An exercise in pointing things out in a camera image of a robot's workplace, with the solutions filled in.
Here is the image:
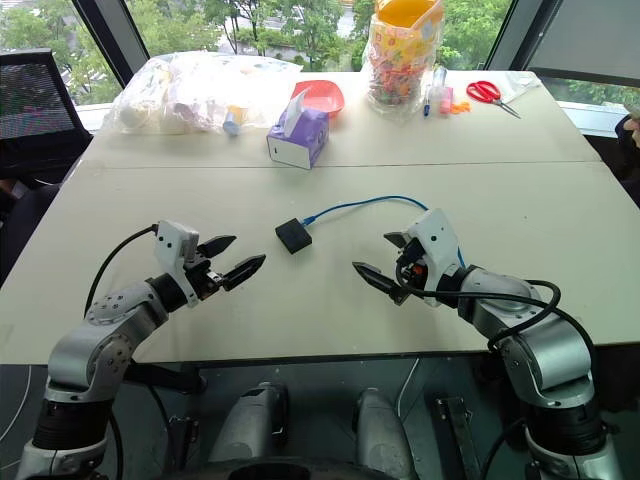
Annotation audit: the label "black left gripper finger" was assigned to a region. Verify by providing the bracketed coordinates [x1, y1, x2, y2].
[221, 253, 267, 293]
[196, 234, 238, 259]

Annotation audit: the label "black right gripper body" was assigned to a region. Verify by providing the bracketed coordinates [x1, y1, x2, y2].
[395, 238, 432, 297]

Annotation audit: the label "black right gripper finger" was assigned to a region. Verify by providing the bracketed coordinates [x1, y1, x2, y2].
[382, 230, 416, 250]
[351, 260, 410, 307]

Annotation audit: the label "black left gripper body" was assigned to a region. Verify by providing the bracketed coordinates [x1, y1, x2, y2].
[183, 251, 226, 302]

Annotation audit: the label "black rectangular box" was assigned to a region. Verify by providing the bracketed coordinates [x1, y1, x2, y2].
[274, 217, 314, 256]

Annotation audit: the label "black table support bar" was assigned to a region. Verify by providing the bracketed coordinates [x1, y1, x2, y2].
[123, 361, 207, 395]

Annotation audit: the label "purple tissue box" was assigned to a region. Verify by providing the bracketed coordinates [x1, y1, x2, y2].
[265, 89, 331, 171]

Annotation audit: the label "grey rounded robot leg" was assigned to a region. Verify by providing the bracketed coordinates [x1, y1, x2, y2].
[353, 387, 417, 480]
[208, 381, 291, 465]

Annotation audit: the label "clear plastic bag of items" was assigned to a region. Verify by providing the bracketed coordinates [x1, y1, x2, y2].
[106, 51, 304, 137]

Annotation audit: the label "pink plastic bowl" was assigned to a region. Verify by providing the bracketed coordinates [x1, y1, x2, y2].
[291, 79, 346, 121]

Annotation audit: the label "clear small bottle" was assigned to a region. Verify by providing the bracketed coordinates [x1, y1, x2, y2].
[431, 64, 449, 101]

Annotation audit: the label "bagged jar of colourful pieces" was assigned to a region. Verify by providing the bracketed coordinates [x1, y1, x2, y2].
[363, 0, 447, 120]

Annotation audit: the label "dark clothed bystander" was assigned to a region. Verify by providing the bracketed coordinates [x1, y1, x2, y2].
[0, 178, 62, 289]

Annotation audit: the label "clear flat plastic bag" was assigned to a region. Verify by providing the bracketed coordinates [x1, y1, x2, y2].
[498, 71, 545, 100]

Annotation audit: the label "black mesh office chair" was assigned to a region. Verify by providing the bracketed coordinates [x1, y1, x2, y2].
[0, 47, 95, 187]

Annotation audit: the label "person in dark clothes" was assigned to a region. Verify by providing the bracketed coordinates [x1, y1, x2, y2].
[613, 103, 640, 207]

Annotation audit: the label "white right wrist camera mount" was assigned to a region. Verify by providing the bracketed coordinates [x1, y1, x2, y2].
[403, 208, 462, 308]

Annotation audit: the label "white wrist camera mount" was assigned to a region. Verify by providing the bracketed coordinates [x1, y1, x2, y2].
[403, 208, 462, 308]
[152, 219, 201, 307]

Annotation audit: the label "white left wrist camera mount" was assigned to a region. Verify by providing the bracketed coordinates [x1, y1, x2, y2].
[152, 219, 201, 307]

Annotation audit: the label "blue cable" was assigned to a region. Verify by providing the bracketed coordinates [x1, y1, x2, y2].
[301, 195, 467, 269]

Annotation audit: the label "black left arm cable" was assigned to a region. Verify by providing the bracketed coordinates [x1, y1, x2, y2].
[83, 224, 161, 317]

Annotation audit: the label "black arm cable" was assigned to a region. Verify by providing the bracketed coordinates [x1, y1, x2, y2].
[394, 259, 597, 354]
[83, 224, 161, 317]

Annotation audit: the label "white thin cable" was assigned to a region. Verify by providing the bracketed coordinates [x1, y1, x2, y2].
[396, 356, 422, 417]

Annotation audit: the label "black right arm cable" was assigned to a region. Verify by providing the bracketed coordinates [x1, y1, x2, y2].
[394, 259, 597, 354]

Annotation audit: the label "black metal bracket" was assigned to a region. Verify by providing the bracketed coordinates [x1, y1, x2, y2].
[431, 396, 475, 480]

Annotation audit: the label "red handled scissors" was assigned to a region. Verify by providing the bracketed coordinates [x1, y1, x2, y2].
[465, 79, 523, 121]

